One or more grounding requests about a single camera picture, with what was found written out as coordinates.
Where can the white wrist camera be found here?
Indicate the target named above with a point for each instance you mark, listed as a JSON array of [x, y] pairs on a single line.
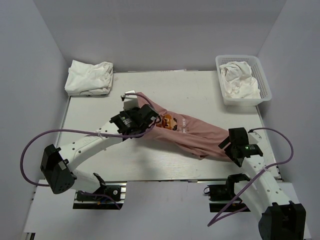
[[253, 137], [130, 100]]

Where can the crumpled white t-shirts in basket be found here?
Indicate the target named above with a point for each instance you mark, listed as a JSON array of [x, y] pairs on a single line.
[[238, 81]]

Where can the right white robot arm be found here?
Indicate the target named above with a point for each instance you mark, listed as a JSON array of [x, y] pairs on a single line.
[[278, 217]]

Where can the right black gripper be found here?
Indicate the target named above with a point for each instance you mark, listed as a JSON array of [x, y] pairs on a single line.
[[228, 150]]

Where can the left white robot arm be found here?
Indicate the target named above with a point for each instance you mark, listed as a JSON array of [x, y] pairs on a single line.
[[59, 164]]

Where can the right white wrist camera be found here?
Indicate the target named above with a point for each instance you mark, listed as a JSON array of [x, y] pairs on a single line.
[[253, 137]]

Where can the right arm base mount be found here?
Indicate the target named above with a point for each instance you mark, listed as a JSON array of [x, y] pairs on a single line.
[[220, 194]]

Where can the pink t-shirt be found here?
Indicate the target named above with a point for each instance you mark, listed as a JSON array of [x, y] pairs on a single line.
[[190, 134]]

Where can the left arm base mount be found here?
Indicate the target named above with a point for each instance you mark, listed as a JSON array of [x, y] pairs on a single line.
[[112, 198]]

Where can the white plastic basket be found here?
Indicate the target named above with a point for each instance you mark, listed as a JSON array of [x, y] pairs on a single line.
[[257, 72]]

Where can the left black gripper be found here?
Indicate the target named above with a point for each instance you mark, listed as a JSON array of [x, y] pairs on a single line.
[[131, 111]]

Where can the folded white t-shirt stack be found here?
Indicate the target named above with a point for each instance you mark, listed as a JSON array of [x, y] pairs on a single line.
[[88, 79]]

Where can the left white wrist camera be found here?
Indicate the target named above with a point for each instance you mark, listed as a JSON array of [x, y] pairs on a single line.
[[130, 100]]

